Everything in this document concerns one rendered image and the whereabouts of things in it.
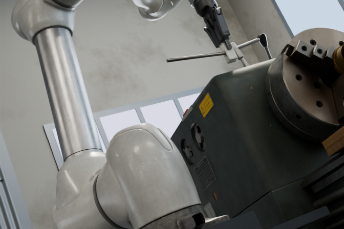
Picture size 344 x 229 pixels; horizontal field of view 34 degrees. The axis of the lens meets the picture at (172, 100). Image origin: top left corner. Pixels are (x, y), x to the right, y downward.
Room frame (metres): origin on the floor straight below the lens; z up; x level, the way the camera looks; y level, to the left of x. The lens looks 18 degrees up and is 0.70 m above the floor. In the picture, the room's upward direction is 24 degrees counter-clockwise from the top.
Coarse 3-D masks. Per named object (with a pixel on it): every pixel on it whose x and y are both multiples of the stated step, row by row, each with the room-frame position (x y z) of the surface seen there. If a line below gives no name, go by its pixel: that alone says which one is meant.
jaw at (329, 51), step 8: (288, 48) 1.50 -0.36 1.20; (296, 48) 1.47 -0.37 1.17; (304, 48) 1.48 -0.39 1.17; (312, 48) 1.48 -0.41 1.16; (320, 48) 1.47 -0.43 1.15; (328, 48) 1.46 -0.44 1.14; (288, 56) 1.50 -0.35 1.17; (296, 56) 1.49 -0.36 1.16; (304, 56) 1.48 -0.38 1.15; (312, 56) 1.47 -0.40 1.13; (320, 56) 1.46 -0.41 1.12; (328, 56) 1.45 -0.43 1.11; (304, 64) 1.51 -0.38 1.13; (312, 64) 1.50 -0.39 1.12; (320, 64) 1.49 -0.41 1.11; (328, 64) 1.48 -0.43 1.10; (320, 72) 1.52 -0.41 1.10
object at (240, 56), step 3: (234, 45) 1.74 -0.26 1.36; (234, 48) 1.74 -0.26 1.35; (237, 48) 1.74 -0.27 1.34; (237, 51) 1.74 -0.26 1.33; (240, 51) 1.74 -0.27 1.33; (237, 54) 1.74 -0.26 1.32; (240, 54) 1.74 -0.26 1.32; (240, 57) 1.74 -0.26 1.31; (243, 57) 1.74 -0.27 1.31; (240, 60) 1.75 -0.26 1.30; (243, 60) 1.74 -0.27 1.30; (243, 63) 1.74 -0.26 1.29; (246, 63) 1.74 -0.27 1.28
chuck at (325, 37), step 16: (304, 32) 1.53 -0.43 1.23; (320, 32) 1.55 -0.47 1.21; (336, 32) 1.57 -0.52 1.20; (336, 48) 1.56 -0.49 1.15; (272, 64) 1.58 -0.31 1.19; (288, 64) 1.49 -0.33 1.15; (272, 80) 1.55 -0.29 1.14; (288, 80) 1.49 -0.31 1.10; (304, 80) 1.50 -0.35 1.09; (320, 80) 1.52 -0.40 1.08; (288, 96) 1.49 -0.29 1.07; (304, 96) 1.49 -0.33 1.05; (320, 96) 1.51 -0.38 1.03; (288, 112) 1.54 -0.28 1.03; (304, 112) 1.50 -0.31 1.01; (320, 112) 1.50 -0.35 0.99; (304, 128) 1.56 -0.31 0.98; (320, 128) 1.54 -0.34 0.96; (336, 128) 1.55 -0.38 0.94
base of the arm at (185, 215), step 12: (168, 216) 1.13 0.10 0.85; (180, 216) 1.14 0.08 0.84; (192, 216) 1.14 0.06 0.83; (204, 216) 1.18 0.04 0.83; (228, 216) 1.18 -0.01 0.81; (144, 228) 1.15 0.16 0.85; (156, 228) 1.14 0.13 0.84; (168, 228) 1.13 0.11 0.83; (180, 228) 1.12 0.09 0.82; (192, 228) 1.10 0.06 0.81; (204, 228) 1.15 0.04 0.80
